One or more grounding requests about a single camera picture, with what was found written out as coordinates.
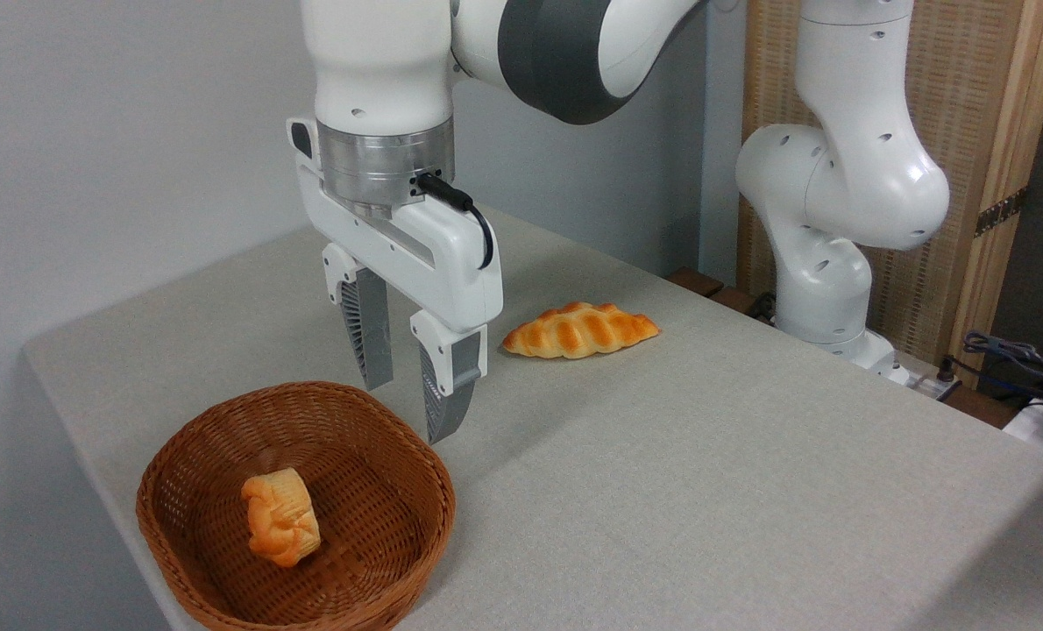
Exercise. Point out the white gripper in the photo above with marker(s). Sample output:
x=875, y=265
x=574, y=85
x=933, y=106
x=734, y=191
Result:
x=447, y=254

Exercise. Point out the long braided bread loaf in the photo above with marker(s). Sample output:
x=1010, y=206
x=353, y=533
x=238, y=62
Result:
x=578, y=331

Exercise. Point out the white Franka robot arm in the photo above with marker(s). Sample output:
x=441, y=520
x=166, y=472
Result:
x=381, y=61

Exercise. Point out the brown wicker basket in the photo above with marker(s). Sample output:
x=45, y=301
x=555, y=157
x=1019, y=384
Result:
x=372, y=491

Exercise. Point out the small round bread roll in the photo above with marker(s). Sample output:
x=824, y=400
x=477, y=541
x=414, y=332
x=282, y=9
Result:
x=280, y=521

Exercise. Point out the grey fabric table cover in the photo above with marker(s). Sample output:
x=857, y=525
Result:
x=705, y=482

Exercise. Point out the black metal hinge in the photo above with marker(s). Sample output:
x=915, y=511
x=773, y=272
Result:
x=999, y=213

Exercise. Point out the woven wooden screen panel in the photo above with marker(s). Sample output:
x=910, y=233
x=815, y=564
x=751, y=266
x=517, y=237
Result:
x=968, y=88

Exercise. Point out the white box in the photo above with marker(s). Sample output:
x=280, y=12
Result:
x=1030, y=425

